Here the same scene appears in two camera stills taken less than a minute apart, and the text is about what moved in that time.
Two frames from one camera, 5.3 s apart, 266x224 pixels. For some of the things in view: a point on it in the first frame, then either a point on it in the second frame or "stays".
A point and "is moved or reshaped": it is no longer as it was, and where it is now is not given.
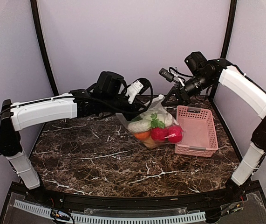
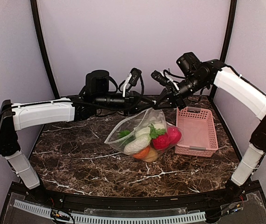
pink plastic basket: (200, 137) stays
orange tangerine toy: (142, 136) to (142, 154)
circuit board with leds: (54, 213) stays
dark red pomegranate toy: (159, 134) to (161, 142)
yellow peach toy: (150, 143) to (152, 156)
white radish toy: (139, 125) to (137, 144)
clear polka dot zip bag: (154, 124) is moved or reshaped
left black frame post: (34, 6) stays
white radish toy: (166, 118) to (150, 132)
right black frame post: (233, 6) stays
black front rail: (133, 203) stays
